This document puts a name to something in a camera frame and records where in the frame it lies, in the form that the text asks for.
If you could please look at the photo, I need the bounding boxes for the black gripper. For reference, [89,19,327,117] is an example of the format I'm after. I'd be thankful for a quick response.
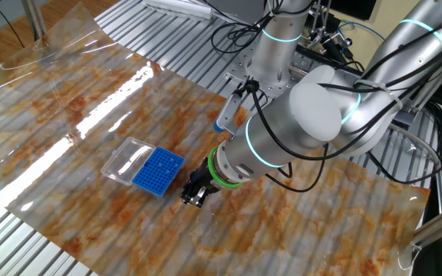
[180,157,223,209]

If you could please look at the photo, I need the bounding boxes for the blue pipette tip holder box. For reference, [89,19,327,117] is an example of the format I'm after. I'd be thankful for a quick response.
[100,136,186,198]

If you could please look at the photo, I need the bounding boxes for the orange marble pattern mat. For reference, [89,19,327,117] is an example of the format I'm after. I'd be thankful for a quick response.
[0,3,432,276]

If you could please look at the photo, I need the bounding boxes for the metal articulated clamp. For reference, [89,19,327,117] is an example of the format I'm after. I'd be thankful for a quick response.
[304,0,355,55]

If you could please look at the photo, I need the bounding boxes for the grey hub box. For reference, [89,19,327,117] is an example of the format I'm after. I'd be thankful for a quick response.
[388,109,417,127]

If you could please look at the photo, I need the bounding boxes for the black screen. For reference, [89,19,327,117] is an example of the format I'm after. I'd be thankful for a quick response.
[338,0,378,21]

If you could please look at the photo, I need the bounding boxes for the beige board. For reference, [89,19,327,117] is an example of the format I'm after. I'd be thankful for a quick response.
[335,0,424,70]

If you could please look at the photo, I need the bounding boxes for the green flange ring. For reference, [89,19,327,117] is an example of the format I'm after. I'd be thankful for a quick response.
[207,145,243,189]

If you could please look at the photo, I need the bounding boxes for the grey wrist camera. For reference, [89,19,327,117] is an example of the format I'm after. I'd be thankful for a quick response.
[212,78,262,134]

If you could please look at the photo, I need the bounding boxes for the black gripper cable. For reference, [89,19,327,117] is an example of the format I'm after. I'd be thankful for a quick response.
[265,143,329,193]

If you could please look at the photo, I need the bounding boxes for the black camera cable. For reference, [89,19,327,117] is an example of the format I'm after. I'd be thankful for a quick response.
[236,78,442,161]

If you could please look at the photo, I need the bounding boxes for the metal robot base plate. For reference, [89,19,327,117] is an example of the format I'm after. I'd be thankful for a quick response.
[224,51,302,95]

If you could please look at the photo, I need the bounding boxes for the black cable bundle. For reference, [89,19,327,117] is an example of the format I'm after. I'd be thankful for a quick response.
[209,0,274,54]

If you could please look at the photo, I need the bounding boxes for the black table cables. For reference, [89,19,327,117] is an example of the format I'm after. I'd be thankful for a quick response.
[364,103,442,186]

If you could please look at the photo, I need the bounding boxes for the grey hose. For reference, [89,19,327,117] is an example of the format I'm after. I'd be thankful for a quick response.
[388,122,442,172]

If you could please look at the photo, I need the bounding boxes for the thin blue cable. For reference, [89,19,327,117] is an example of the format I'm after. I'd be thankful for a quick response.
[338,21,387,42]

